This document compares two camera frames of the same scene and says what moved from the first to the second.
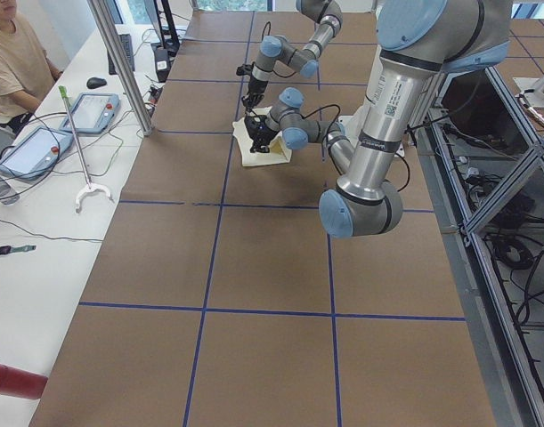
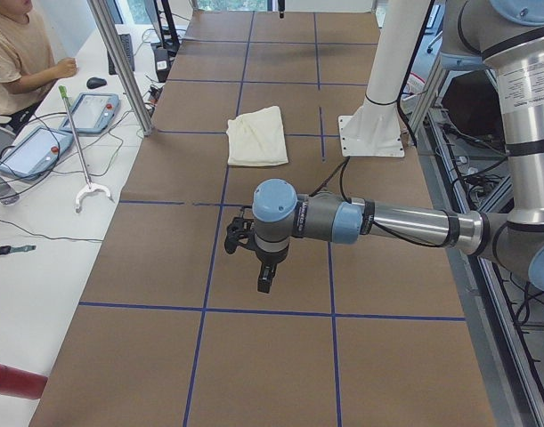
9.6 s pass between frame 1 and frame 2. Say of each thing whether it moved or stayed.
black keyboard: stayed
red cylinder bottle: stayed
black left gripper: moved
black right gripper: moved
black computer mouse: stayed
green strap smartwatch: stayed
